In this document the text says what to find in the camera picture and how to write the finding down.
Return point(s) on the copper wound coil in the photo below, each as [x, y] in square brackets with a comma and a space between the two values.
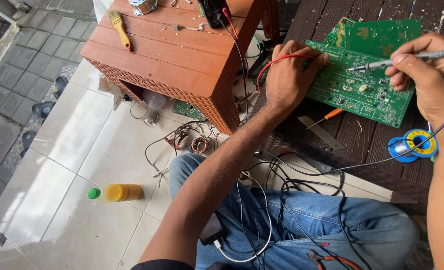
[200, 145]

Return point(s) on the clear glass piece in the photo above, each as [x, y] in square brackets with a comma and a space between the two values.
[146, 114]

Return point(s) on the silver metal motor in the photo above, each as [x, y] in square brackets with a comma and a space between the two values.
[143, 5]

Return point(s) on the green circuit board copper patches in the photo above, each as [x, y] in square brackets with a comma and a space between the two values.
[379, 35]

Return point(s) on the black multimeter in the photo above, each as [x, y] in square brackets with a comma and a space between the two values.
[212, 13]

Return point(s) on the brown plastic woven stool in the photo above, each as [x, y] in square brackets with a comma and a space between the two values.
[169, 56]

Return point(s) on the person's right hand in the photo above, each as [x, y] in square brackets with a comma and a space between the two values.
[438, 82]

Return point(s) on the white light bulb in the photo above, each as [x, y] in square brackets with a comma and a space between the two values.
[155, 100]

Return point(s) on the flat grey metal strip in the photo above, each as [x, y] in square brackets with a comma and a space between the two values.
[321, 133]

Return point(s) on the person's left hand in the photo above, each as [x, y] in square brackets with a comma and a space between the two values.
[285, 78]

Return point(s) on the person's blue jeans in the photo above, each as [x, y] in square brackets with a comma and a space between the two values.
[357, 221]

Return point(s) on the grey soldering iron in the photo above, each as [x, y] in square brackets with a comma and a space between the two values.
[372, 66]

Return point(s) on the yellow bottle green cap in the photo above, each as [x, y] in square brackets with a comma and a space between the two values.
[122, 192]

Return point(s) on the black sandal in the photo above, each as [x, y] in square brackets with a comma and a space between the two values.
[49, 107]
[28, 140]

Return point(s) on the large green circuit board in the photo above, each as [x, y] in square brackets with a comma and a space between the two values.
[357, 97]

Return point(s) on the small green circuit board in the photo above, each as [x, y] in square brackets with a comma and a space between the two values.
[186, 109]

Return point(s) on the black smartphone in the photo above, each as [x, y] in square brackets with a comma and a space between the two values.
[211, 229]

